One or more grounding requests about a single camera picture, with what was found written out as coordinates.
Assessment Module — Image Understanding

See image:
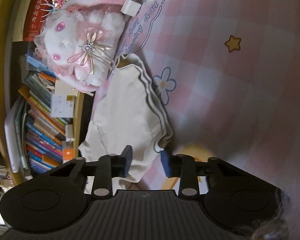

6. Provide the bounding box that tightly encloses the beige t-shirt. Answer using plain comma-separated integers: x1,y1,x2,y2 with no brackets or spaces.
79,54,173,190

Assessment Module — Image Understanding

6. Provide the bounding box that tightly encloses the flat white orange box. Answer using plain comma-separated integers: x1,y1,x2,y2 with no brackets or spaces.
62,141,75,163

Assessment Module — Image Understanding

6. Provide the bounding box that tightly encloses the row of colourful books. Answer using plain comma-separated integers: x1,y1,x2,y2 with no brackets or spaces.
19,51,72,173

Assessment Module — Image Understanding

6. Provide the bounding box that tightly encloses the white cube box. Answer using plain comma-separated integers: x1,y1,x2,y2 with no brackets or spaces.
51,94,76,118

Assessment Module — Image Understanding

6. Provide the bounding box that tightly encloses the wooden white bookshelf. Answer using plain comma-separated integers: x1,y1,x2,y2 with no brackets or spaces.
0,0,86,185

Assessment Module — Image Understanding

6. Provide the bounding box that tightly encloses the small beige box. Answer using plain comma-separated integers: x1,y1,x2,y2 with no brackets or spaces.
54,80,78,96

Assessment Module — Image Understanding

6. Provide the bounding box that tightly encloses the white tablet on books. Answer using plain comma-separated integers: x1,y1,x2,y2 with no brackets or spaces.
4,97,23,173

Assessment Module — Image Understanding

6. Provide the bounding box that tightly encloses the pink checkered table mat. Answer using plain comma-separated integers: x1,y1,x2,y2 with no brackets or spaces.
90,0,300,218

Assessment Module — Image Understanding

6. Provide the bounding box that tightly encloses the pink white plush bunny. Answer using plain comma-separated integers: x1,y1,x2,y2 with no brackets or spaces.
34,0,126,93

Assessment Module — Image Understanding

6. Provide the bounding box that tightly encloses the white power adapter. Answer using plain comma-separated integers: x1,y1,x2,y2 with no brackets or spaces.
121,0,142,17

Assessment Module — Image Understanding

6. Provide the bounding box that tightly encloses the red book box set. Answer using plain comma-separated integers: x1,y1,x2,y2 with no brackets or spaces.
23,0,53,41

